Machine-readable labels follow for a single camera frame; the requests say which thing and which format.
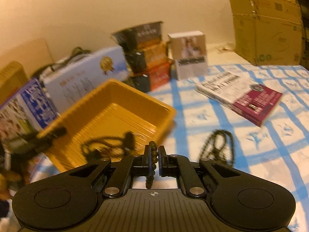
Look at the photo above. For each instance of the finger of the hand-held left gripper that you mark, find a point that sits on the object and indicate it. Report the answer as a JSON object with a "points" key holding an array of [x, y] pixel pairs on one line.
{"points": [[45, 136]]}

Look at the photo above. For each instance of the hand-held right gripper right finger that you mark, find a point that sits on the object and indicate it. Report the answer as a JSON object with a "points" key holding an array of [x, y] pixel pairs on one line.
{"points": [[162, 160]]}

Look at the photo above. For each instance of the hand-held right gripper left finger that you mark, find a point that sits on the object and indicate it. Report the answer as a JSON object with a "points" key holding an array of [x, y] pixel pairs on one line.
{"points": [[147, 160]]}

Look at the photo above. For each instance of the yellow plastic tray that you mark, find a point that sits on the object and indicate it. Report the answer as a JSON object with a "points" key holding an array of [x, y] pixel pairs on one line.
{"points": [[108, 118]]}

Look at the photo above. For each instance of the blue illustrated box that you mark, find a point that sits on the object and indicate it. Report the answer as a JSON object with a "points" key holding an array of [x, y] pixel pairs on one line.
{"points": [[29, 108]]}

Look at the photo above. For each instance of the small brown cardboard box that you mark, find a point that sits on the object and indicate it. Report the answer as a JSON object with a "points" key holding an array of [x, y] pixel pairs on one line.
{"points": [[12, 79]]}

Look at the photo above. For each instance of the long white and blue box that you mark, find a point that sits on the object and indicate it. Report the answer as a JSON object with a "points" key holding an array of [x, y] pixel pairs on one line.
{"points": [[84, 82]]}

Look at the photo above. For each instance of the black basket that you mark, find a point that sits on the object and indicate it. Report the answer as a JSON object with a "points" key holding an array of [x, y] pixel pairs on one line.
{"points": [[45, 69]]}

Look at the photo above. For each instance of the blue checkered tablecloth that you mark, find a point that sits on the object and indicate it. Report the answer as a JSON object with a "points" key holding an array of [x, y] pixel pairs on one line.
{"points": [[241, 154]]}

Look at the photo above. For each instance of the black and red noodle bowl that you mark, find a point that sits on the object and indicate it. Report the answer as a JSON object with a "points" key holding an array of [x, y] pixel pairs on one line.
{"points": [[154, 77]]}

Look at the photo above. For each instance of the beige wooden board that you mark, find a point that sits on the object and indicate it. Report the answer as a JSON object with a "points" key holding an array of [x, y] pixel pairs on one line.
{"points": [[24, 50]]}

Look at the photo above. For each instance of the white and magenta book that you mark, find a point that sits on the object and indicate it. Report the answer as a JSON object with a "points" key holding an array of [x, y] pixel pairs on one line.
{"points": [[241, 96]]}

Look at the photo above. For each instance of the black and orange noodle bowl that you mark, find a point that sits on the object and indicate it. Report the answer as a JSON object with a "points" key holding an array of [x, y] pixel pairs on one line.
{"points": [[149, 58]]}

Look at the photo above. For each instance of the white box with portrait print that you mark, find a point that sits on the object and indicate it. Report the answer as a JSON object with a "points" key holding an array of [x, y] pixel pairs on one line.
{"points": [[190, 55]]}

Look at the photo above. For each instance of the brown paper scraps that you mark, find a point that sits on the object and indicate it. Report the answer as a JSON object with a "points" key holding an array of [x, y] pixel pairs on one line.
{"points": [[224, 49]]}

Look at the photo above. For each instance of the large open cardboard box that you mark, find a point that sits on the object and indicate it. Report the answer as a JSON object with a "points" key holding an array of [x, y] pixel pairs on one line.
{"points": [[265, 29]]}

